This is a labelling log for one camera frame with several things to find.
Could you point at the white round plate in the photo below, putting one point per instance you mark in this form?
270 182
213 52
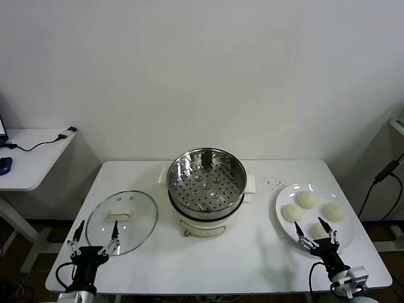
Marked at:
284 195

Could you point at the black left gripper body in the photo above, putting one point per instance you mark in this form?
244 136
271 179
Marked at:
86 262

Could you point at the open laptop computer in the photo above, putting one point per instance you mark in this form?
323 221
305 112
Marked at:
2 129

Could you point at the cream electric cooking pot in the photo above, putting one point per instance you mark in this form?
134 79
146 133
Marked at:
205 225

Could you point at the white side table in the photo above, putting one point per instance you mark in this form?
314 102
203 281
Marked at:
34 164

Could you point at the stainless steel steamer basket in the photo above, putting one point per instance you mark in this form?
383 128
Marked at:
205 186

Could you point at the white steamed baozi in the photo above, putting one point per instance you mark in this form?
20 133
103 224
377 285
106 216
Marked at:
317 232
292 213
334 212
306 199

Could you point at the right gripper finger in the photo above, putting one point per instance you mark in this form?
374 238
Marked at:
325 225
299 232

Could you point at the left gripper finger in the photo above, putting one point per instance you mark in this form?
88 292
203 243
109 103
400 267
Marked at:
115 232
80 229

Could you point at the blue computer mouse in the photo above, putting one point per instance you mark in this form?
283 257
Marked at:
5 165

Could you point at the right wrist camera silver box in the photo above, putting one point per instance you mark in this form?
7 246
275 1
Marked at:
356 275

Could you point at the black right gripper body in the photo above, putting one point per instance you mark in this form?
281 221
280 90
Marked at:
328 252

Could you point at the round glass pot lid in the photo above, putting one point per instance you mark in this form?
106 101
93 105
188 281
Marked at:
132 221

